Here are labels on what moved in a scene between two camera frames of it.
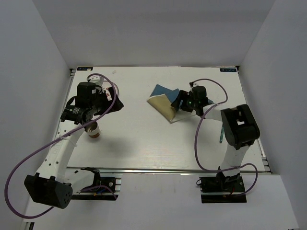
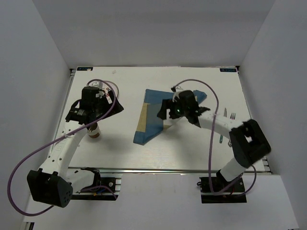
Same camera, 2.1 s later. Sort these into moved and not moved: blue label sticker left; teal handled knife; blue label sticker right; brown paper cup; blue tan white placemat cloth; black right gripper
Moved: black right gripper; blue tan white placemat cloth
Not moved: blue label sticker right; blue label sticker left; teal handled knife; brown paper cup
